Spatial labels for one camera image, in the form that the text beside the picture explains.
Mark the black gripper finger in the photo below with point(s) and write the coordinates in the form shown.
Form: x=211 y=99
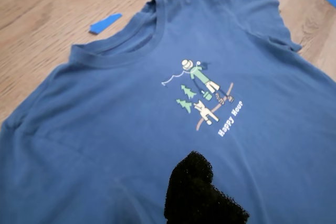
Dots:
x=199 y=195

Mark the blue printed T-shirt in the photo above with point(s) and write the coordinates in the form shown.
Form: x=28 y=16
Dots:
x=105 y=129

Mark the short blue tape piece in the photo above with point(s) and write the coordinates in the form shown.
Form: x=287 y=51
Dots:
x=105 y=24

